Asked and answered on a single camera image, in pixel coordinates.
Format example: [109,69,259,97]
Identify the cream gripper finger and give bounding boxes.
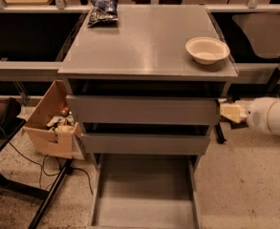
[220,103,241,123]

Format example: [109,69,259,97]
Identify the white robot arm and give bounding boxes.
[220,97,280,136]

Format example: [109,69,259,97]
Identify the grey drawer cabinet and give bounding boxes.
[56,4,239,174]

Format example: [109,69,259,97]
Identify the grey bottom drawer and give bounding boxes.
[89,155,203,229]

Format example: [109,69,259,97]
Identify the grey drawer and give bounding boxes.
[67,95,220,125]
[89,155,203,229]
[82,134,210,155]

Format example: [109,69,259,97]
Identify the grey middle drawer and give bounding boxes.
[82,134,210,155]

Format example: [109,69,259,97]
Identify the grey top drawer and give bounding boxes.
[67,95,220,125]

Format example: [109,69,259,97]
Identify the black stand leg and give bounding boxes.
[215,124,226,144]

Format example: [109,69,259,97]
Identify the white paper bowl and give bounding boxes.
[185,37,230,65]

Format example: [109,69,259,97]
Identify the blue chip bag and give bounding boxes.
[88,0,118,27]

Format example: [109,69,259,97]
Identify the snack items in box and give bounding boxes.
[46,107,75,133]

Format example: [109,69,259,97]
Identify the cardboard box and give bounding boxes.
[24,80,85,160]

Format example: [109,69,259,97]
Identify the black floor cable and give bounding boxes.
[7,141,94,208]

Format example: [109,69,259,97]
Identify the black table leg frame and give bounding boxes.
[0,117,74,229]

